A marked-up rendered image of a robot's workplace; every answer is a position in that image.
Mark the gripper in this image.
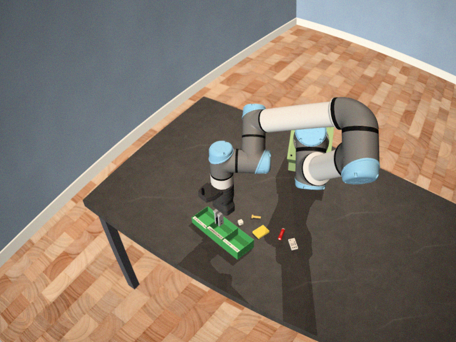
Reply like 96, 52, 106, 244
198, 175, 235, 226

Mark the white domino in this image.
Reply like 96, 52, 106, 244
288, 238, 298, 250

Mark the green rack of bins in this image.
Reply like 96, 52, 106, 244
192, 206, 254, 260

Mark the yellow rectangular pad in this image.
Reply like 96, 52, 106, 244
253, 225, 269, 239

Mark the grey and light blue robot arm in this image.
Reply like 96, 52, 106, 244
209, 97, 380, 190

